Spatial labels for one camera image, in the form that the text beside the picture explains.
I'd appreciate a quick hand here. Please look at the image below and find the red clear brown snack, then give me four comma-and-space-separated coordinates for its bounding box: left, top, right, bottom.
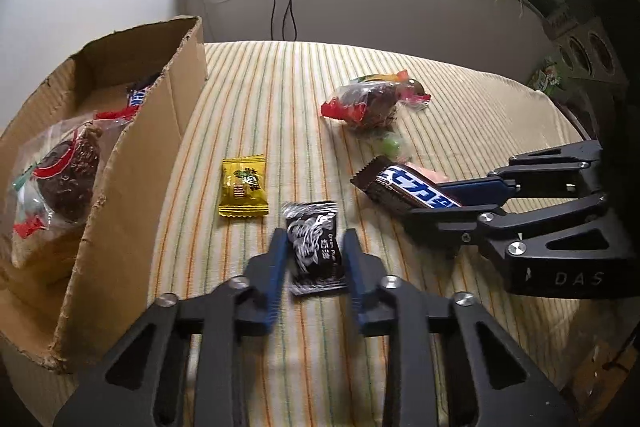
321, 82, 401, 132
10, 107, 131, 240

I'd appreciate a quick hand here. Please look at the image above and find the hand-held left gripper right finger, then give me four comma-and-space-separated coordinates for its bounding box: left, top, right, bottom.
342, 229, 581, 427

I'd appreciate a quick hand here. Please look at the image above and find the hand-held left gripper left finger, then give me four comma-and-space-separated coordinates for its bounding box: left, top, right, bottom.
52, 229, 288, 427

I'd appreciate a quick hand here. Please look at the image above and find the yellow red wrapped candy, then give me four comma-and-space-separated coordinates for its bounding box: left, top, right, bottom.
350, 69, 432, 110

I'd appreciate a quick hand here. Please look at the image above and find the striped beige cloth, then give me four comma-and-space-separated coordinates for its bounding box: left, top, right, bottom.
0, 39, 601, 427

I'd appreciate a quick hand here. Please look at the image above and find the clear bag of bread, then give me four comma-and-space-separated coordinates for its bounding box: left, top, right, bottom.
0, 227, 88, 290

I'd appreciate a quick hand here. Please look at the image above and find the brown cardboard box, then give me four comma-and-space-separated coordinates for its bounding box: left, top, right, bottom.
0, 16, 208, 375

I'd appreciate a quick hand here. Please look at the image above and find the brown chocolate bar blue lettering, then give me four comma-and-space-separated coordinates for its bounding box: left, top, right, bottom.
350, 155, 463, 215
122, 74, 163, 110

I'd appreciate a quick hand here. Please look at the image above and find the black patterned candy packet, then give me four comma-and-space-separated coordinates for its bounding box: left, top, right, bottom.
280, 200, 348, 295

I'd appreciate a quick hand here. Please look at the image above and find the green wrapped candy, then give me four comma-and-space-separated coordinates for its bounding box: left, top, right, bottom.
375, 132, 403, 158

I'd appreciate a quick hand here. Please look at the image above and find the green printed package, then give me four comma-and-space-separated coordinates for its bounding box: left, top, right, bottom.
527, 57, 568, 95

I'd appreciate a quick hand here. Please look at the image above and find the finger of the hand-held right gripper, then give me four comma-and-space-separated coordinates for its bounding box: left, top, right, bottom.
402, 193, 640, 265
440, 140, 604, 208

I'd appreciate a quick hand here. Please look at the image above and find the cardboard box with round holes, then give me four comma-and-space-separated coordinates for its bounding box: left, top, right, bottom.
542, 0, 631, 82

